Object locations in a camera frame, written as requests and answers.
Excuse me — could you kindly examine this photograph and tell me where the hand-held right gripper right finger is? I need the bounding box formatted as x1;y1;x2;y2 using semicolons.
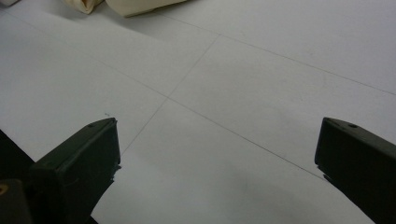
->
314;117;396;224

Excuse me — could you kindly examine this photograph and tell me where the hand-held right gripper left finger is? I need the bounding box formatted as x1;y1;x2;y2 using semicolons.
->
28;117;122;224

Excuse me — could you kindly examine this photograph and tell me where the cream cloth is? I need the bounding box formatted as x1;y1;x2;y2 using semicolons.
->
63;0;189;19

